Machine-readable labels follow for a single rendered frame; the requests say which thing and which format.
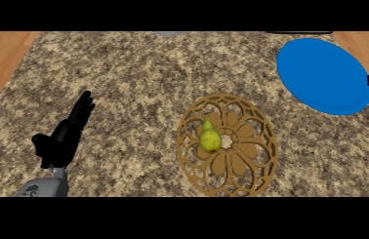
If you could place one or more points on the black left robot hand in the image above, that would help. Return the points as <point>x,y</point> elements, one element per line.
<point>63,139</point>

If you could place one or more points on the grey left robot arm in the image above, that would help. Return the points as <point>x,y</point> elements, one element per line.
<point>46,186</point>

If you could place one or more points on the brown round cutout placemat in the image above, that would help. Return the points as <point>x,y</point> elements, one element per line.
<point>240,165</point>

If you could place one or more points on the blue round plate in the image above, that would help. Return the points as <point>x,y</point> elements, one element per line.
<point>324,75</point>

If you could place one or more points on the yellow-green pear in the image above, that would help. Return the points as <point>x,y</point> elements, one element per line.
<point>210,139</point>

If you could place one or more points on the grey rounded object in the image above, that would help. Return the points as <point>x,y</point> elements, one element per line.
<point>169,33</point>

